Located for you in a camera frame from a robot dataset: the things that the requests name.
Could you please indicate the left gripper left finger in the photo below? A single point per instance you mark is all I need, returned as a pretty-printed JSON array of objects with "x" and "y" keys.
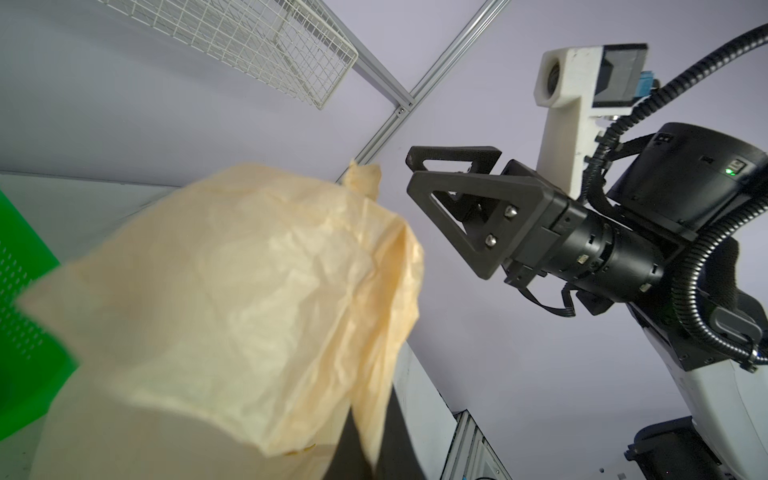
[{"x": 349, "y": 461}]

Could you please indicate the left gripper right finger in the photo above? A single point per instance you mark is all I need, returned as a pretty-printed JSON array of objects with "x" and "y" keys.
[{"x": 397, "y": 459}]

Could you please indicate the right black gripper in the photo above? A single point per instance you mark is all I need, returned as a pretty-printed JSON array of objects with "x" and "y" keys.
[{"x": 532, "y": 228}]

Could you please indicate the cream banana print plastic bag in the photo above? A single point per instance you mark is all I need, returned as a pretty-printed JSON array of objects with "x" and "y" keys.
[{"x": 228, "y": 331}]

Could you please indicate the green plastic basket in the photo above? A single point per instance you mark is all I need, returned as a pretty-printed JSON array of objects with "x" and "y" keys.
[{"x": 34, "y": 366}]

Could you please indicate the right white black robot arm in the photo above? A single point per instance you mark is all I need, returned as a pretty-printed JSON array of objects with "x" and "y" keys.
[{"x": 656, "y": 233}]

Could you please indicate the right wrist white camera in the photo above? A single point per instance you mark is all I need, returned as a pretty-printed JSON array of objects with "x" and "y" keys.
[{"x": 578, "y": 86}]

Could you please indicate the white wire wall basket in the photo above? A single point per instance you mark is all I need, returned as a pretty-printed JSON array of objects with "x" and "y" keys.
[{"x": 293, "y": 46}]

